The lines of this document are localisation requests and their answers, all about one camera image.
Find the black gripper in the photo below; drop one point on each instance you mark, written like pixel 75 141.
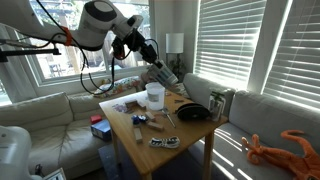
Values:
pixel 144 49

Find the metallic cup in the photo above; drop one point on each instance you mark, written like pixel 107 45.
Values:
pixel 167 77

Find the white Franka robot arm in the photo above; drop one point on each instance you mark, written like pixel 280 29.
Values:
pixel 86 33

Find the clear plastic cup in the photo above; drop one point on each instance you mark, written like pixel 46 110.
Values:
pixel 155 99

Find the green house plant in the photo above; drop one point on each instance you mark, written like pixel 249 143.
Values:
pixel 177 67

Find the snowman ornament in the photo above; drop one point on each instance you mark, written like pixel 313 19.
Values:
pixel 168 94

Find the white shade floor lamp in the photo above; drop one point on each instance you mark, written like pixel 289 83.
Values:
pixel 175 42

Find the small dark ornament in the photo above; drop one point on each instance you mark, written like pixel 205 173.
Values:
pixel 179 100

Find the floral blanket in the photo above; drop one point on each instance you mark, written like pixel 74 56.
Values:
pixel 116 87

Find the wooden block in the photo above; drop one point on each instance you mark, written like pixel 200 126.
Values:
pixel 155 126
pixel 150 115
pixel 137 135

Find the dark block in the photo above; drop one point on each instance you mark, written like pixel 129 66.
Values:
pixel 144 118

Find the small metal utensil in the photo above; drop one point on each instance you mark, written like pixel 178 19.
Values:
pixel 169 118

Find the blue block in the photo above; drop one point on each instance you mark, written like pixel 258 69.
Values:
pixel 135 119

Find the plant in clear container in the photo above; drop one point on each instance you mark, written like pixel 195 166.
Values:
pixel 216 106

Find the wooden table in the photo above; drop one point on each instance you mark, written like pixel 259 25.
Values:
pixel 186 133

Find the white black oval ornament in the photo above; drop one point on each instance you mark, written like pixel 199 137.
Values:
pixel 164 142

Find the red box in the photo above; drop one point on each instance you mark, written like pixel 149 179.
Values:
pixel 96 118

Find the white window blind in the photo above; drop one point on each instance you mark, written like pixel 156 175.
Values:
pixel 296 53
pixel 230 36

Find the blue box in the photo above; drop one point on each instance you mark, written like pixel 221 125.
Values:
pixel 101 129

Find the white framed window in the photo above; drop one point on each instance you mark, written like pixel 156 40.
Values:
pixel 60 63

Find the grey fabric sofa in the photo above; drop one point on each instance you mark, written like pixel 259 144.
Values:
pixel 266 116

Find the black metal bar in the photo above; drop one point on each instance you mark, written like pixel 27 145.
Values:
pixel 30 52

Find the white leather sofa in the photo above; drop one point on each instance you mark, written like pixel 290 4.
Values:
pixel 43 133

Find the white edged flat panel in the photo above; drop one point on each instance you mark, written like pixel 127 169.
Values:
pixel 55 175

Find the orange octopus plush toy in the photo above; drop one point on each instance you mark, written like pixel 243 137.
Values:
pixel 283 156

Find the black orange wrist camera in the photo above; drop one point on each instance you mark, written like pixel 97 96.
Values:
pixel 118 50

